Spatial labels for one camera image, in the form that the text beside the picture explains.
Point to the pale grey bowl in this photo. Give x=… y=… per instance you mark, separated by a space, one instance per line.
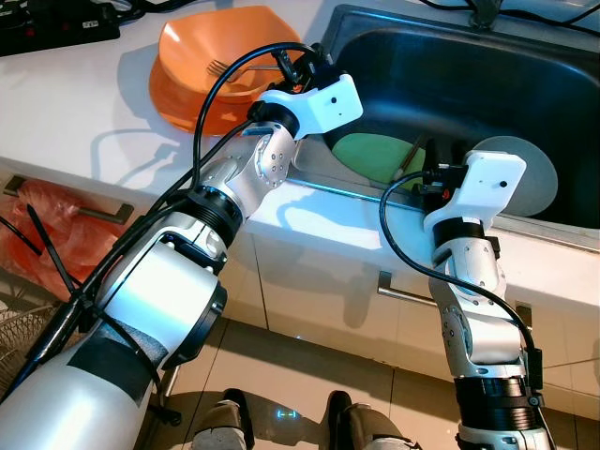
x=541 y=183

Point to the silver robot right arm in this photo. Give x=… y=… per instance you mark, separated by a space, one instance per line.
x=478 y=328

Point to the grey robot left foot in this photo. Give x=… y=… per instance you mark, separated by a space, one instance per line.
x=223 y=427

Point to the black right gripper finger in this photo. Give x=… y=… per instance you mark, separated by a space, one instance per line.
x=413 y=157

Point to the orange plastic bowl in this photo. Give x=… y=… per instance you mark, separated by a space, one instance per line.
x=197 y=45

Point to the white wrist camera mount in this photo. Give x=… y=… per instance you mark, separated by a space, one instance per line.
x=323 y=103
x=487 y=183

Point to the grey robot foot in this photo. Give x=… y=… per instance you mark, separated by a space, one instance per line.
x=223 y=427
x=367 y=429

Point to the stainless steel sink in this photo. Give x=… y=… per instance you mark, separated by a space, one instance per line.
x=469 y=75

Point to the grey robot right foot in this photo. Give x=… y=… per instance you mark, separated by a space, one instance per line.
x=367 y=429

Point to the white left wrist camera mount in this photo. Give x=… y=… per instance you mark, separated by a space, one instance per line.
x=323 y=103

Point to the green plastic plate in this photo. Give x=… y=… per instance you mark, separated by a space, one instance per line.
x=370 y=157

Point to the orange plastic bag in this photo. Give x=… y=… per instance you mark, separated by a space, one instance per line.
x=56 y=244

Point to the dark metal faucet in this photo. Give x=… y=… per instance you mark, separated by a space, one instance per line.
x=487 y=13

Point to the black power strip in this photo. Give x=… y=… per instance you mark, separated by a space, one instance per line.
x=52 y=33

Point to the orange plastic plate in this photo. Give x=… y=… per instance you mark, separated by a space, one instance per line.
x=173 y=110

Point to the silver metal fork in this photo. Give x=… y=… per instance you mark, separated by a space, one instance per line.
x=234 y=69

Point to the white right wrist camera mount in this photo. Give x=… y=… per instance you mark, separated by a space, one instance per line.
x=487 y=183

